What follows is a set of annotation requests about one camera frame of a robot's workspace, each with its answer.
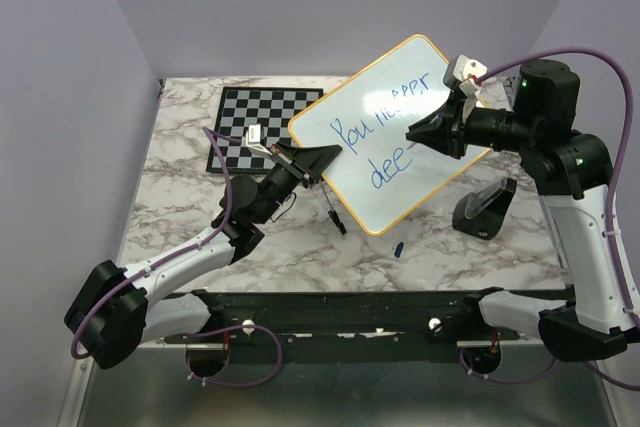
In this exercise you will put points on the black eraser holder stand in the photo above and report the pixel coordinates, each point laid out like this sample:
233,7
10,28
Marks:
481,213

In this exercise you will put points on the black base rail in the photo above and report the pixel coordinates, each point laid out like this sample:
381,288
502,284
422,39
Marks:
356,327

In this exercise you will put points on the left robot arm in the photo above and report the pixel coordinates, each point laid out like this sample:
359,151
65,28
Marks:
118,308

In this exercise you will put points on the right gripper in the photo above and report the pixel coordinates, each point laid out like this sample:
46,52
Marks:
444,129

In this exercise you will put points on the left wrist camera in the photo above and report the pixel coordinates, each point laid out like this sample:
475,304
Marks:
252,140

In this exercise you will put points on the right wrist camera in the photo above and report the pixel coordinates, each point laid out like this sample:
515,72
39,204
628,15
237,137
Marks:
462,75

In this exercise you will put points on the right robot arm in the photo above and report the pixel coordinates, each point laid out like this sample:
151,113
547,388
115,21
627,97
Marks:
574,178

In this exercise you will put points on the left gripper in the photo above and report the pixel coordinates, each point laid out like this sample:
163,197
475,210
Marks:
306,164

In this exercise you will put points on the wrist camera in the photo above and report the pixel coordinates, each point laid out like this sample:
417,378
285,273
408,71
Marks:
462,75
252,140

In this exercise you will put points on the blue marker cap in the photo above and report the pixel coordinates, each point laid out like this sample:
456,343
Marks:
398,250

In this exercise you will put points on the black wire board easel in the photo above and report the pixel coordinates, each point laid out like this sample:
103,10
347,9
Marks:
333,215

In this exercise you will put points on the yellow framed whiteboard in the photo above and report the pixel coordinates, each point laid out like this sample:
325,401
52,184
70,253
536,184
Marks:
375,177

